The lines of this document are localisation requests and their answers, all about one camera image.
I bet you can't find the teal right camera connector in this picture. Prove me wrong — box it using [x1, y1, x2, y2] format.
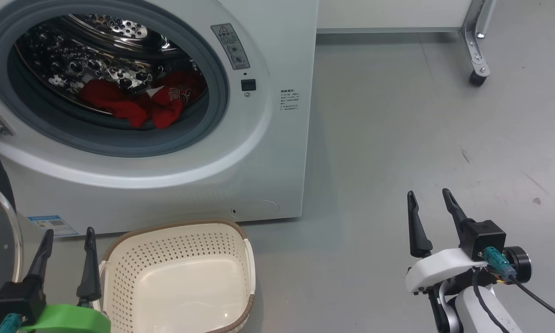
[483, 247, 516, 283]

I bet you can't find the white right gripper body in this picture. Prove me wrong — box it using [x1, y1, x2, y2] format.
[405, 247, 532, 296]

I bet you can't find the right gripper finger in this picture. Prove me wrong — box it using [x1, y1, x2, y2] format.
[442, 188, 469, 242]
[407, 191, 433, 258]

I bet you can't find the white front-load washing machine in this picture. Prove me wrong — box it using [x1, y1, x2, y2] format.
[0, 0, 320, 236]

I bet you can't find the stainless steel washing machine drum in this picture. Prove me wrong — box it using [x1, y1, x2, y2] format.
[15, 14, 209, 116]

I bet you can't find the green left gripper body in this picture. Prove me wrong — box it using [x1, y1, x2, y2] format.
[21, 303, 111, 333]

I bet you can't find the teal left camera connector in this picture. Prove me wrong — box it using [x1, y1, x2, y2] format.
[0, 314, 24, 333]

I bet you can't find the teal camera connector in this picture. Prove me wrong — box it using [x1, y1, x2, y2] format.
[483, 247, 516, 283]
[0, 314, 24, 333]

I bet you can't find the silver metal partition leg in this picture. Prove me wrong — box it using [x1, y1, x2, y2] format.
[459, 0, 496, 77]

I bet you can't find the small printed text label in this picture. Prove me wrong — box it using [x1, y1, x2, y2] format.
[280, 89, 300, 111]

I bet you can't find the red basketball jersey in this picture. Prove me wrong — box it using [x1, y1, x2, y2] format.
[79, 69, 204, 129]

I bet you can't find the blue energy label sticker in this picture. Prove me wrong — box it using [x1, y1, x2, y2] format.
[28, 215, 79, 237]

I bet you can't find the cream perforated laundry basket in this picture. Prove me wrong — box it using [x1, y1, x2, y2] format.
[99, 220, 256, 333]

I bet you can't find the black right camera cable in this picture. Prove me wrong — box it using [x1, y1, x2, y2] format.
[509, 277, 555, 321]

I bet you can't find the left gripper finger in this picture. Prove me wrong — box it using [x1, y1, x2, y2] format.
[25, 229, 55, 285]
[76, 227, 102, 305]

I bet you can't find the grey warning label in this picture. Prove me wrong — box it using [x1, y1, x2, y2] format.
[211, 23, 250, 71]

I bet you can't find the white partition panel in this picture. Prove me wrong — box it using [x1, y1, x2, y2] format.
[317, 0, 472, 33]

